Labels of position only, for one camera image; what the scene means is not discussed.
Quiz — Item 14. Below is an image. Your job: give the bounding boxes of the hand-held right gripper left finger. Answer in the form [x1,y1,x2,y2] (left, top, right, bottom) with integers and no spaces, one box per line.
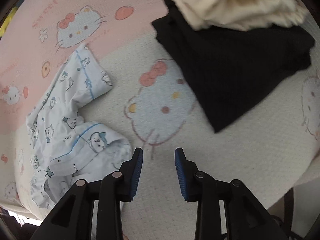
[30,147,143,240]

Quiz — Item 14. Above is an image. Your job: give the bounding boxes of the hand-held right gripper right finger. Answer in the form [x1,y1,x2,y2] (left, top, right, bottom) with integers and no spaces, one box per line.
[174,147,289,240]

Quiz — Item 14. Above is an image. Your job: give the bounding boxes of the light blue cartoon pajama pants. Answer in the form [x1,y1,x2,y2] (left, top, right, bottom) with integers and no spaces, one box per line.
[25,44,132,209]

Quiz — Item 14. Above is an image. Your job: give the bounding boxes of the pink cream cat printed blanket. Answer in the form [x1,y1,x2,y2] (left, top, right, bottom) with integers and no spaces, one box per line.
[0,0,320,220]

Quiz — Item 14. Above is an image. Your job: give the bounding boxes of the folded black garment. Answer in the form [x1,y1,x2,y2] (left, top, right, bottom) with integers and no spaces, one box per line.
[151,0,316,133]

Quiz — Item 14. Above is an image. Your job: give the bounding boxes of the folded cream garment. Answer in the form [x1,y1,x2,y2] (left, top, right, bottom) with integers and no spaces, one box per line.
[166,0,308,32]

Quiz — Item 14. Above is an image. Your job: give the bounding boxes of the yellow plush toy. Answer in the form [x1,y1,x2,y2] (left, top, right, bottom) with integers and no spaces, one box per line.
[0,6,18,37]

